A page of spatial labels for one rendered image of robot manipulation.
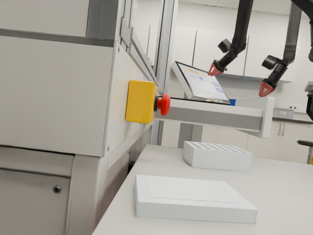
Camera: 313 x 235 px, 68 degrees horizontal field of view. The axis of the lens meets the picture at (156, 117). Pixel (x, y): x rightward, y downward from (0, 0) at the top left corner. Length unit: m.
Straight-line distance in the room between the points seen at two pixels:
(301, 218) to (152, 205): 0.18
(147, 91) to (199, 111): 0.27
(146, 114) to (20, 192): 0.21
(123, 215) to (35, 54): 0.22
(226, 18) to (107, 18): 4.55
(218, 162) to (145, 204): 0.27
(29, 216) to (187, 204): 0.22
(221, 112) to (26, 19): 0.48
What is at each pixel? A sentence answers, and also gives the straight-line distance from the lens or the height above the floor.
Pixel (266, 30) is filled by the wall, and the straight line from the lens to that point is 5.01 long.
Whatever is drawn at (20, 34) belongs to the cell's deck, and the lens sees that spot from 0.36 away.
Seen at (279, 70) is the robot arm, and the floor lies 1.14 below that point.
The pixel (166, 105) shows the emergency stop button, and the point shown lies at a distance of 0.40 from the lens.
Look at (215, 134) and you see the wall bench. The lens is 3.83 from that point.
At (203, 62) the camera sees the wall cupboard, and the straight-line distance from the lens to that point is 4.15.
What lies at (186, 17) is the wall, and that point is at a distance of 4.68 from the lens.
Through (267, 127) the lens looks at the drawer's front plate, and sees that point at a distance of 0.66.
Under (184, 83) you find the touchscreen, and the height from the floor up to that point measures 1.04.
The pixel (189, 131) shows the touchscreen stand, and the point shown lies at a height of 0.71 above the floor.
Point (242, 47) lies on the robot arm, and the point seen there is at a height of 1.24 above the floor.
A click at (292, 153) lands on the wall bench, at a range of 4.36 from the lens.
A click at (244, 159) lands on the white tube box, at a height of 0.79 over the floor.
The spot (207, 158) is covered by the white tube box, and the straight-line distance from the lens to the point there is 0.47.
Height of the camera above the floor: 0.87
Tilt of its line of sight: 3 degrees down
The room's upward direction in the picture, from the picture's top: 7 degrees clockwise
